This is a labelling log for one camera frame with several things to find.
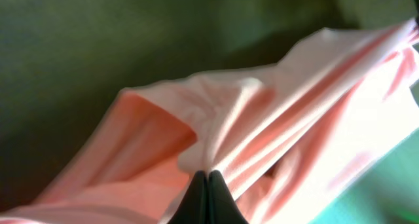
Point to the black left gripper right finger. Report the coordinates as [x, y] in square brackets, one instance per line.
[222, 207]

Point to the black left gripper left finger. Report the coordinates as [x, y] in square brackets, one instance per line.
[193, 207]

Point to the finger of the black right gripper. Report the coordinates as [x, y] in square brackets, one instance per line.
[416, 4]

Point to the salmon pink printed t-shirt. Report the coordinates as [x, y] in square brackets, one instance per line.
[288, 137]

